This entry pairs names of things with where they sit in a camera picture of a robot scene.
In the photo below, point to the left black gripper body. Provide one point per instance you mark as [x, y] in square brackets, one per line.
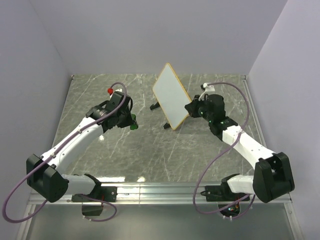
[125, 118]

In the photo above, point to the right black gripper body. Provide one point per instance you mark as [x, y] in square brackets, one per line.
[200, 109]

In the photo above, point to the green whiteboard eraser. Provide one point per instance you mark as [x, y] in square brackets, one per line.
[134, 124]

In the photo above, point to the orange framed whiteboard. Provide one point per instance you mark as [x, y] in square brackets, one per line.
[171, 96]

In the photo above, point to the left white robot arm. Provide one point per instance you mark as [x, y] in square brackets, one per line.
[46, 173]

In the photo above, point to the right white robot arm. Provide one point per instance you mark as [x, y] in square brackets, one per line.
[272, 177]

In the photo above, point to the black left whiteboard stand foot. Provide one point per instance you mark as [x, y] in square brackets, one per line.
[154, 106]

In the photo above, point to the black whiteboard stand foot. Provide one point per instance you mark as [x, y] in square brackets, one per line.
[154, 106]
[166, 125]

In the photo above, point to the black right whiteboard stand foot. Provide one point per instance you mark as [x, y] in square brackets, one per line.
[166, 125]

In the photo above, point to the aluminium mounting rail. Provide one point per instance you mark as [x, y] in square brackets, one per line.
[143, 193]

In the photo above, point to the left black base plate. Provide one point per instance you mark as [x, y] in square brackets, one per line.
[110, 193]

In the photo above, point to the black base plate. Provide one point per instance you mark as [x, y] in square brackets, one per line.
[220, 193]
[110, 193]

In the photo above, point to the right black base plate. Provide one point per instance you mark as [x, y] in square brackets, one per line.
[220, 193]

